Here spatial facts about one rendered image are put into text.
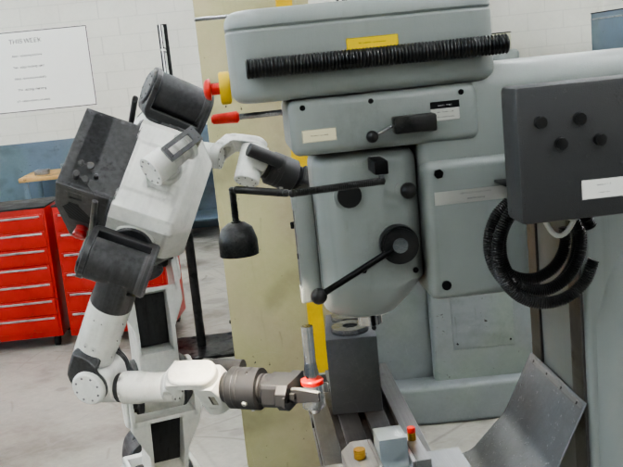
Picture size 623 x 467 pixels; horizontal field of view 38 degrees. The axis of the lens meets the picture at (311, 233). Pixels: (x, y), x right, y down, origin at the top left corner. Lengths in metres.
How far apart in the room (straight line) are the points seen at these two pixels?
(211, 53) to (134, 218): 1.56
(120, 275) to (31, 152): 9.12
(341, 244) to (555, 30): 9.81
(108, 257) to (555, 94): 0.95
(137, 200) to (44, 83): 8.99
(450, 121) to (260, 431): 2.29
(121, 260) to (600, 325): 0.94
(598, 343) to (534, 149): 0.47
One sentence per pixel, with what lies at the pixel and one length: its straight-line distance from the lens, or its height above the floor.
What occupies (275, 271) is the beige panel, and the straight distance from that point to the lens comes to 3.52.
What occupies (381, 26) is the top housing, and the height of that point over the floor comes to 1.84.
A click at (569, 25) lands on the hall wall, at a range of 11.43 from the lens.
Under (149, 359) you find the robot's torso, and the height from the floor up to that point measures 1.10.
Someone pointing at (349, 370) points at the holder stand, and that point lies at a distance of 2.17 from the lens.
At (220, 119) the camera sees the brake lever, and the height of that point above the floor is 1.70.
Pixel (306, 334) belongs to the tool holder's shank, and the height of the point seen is 1.26.
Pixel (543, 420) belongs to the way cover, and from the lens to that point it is 1.92.
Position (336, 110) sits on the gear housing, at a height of 1.70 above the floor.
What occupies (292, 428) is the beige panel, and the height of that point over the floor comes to 0.37.
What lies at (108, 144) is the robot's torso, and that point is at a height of 1.66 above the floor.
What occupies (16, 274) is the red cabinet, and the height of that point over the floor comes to 0.55.
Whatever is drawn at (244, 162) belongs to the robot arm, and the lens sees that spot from 2.31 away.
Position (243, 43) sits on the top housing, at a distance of 1.59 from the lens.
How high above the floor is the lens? 1.79
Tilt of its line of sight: 11 degrees down
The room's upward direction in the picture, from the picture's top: 6 degrees counter-clockwise
